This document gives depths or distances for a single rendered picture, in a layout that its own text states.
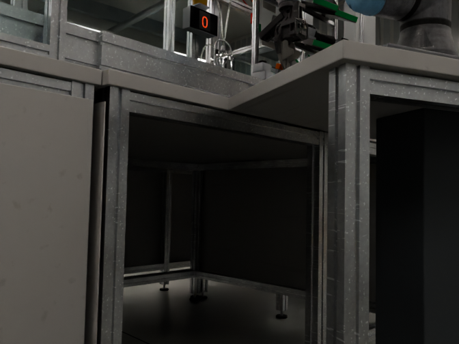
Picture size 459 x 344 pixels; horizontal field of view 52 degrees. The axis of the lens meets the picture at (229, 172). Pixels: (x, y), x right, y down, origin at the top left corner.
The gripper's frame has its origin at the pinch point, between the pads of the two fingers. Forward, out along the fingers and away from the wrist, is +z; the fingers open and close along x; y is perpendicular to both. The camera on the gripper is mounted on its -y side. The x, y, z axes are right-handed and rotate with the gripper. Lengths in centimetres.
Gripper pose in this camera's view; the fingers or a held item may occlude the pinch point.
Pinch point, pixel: (283, 66)
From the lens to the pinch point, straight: 159.0
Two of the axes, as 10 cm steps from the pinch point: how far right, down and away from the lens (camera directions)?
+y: 7.2, -0.3, -7.0
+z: -0.2, 10.0, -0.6
